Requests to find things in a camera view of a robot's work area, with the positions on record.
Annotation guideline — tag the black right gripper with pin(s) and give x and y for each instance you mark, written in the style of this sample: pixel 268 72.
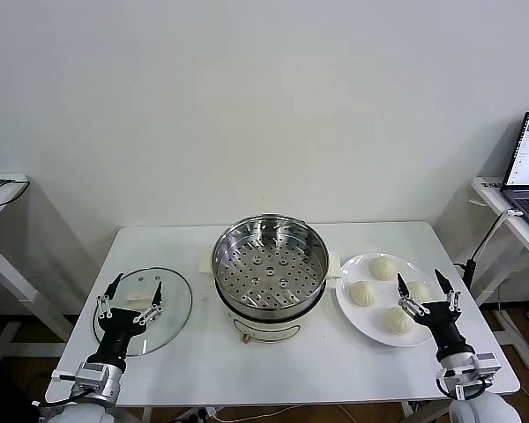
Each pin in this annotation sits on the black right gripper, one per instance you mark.
pixel 443 321

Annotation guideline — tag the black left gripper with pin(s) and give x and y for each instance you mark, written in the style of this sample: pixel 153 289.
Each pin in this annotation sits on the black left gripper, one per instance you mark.
pixel 116 328

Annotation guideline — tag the white steamed baozi bun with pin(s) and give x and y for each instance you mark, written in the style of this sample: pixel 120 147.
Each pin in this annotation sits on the white steamed baozi bun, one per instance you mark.
pixel 382 268
pixel 399 320
pixel 420 291
pixel 362 292

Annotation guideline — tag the round glass pot lid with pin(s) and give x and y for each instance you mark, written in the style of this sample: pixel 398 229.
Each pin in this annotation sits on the round glass pot lid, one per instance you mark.
pixel 172 308

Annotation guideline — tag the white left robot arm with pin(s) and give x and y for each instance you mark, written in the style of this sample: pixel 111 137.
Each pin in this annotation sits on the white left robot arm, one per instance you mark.
pixel 99 381

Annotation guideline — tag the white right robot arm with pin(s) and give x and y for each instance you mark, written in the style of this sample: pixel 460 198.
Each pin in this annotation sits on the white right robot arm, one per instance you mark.
pixel 480 407

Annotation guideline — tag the perforated stainless steamer basket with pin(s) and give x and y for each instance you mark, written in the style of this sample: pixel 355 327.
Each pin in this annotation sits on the perforated stainless steamer basket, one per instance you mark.
pixel 264 282

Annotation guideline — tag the round white plate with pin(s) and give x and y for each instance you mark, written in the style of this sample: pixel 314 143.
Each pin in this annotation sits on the round white plate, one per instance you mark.
pixel 361 321

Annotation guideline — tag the white side desk with laptop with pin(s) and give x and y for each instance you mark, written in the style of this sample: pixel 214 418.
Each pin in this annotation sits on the white side desk with laptop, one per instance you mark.
pixel 493 196

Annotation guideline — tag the black and white label sticker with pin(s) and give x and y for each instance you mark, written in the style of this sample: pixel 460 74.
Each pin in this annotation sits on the black and white label sticker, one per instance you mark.
pixel 491 185

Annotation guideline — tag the white electric cooking pot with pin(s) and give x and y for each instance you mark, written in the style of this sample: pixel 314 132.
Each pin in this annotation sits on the white electric cooking pot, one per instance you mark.
pixel 269 328

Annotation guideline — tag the open grey laptop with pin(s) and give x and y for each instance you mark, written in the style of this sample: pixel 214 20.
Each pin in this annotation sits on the open grey laptop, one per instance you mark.
pixel 526 150

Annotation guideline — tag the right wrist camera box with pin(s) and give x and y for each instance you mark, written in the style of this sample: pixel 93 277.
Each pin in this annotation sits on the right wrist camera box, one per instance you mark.
pixel 488 363

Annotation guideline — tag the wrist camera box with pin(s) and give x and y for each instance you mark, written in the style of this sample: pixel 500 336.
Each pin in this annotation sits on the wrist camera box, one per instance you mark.
pixel 488 363
pixel 64 376

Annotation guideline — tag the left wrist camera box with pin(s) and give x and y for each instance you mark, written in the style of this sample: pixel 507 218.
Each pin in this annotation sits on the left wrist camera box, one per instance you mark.
pixel 64 376

